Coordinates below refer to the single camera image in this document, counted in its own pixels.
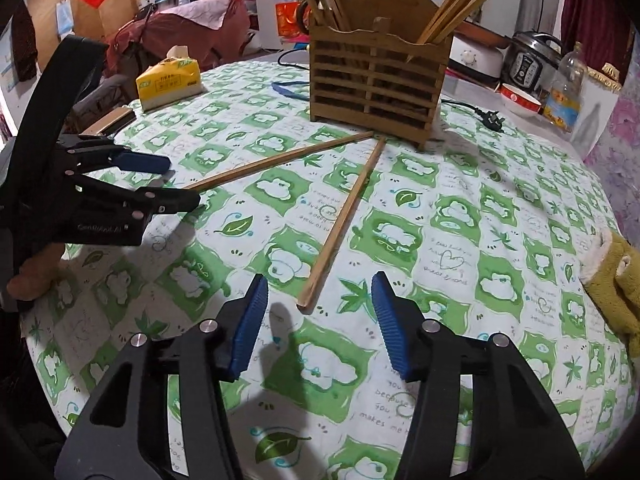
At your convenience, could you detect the green printed tablecloth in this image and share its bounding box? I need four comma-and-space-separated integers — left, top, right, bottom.
20, 60, 636, 480

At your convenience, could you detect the brown frying pan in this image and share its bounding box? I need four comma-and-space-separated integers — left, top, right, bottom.
452, 22, 513, 48

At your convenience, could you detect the gold ornate object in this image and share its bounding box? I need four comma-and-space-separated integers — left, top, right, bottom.
587, 62, 623, 92

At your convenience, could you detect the black cable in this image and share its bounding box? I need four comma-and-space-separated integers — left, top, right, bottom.
277, 49, 312, 68

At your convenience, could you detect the long wooden chopstick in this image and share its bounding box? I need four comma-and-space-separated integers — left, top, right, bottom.
296, 136, 387, 313
181, 131, 376, 193

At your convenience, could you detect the black power plug with cable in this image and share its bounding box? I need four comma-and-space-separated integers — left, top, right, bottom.
440, 99, 503, 134

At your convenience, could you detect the bunch of wooden chopsticks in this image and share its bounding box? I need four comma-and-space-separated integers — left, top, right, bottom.
282, 0, 502, 47

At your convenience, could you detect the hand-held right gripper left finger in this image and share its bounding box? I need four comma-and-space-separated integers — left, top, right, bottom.
54, 274, 270, 480

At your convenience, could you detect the dark hanging garment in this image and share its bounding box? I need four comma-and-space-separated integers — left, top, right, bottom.
12, 2, 38, 81

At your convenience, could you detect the olive green plush toy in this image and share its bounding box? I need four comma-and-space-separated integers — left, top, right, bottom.
582, 230, 640, 356

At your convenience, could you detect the curved wooden chair back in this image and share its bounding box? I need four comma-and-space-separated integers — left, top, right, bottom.
80, 107, 137, 137

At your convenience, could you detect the white electric cooker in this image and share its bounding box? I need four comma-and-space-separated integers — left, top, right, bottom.
447, 35, 506, 86

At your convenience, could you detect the clear plastic bottle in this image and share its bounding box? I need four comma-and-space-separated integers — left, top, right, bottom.
542, 42, 587, 133

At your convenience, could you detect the silver black pressure cooker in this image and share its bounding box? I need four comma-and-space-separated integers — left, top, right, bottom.
501, 30, 563, 96

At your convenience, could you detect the pink floral blanket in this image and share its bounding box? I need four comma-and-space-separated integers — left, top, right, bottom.
582, 25, 640, 221

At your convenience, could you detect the red and white bowl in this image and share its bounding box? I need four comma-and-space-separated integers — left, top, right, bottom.
497, 82, 543, 118

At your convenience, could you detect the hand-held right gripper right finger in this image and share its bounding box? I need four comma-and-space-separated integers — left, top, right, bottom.
371, 271, 586, 480

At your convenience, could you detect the dark red curtain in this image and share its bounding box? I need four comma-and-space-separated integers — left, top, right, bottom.
560, 0, 636, 68

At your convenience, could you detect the blue cable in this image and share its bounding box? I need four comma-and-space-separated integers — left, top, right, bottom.
271, 80, 313, 103

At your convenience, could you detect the pink cloth covered furniture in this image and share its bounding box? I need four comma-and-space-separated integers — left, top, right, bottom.
107, 0, 256, 68

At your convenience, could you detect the slatted wooden chopstick holder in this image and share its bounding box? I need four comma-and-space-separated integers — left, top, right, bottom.
307, 0, 455, 152

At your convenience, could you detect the pale blue hanging sheet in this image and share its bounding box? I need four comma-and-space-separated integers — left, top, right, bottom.
56, 0, 76, 36

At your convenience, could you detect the person's left hand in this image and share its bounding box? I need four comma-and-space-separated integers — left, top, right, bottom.
6, 247, 65, 301

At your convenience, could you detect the yellow tissue pack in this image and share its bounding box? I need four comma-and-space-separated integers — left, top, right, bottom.
136, 45, 205, 112

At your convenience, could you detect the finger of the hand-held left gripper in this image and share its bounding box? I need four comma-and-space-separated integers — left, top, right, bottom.
75, 174, 201, 215
62, 135, 172, 174

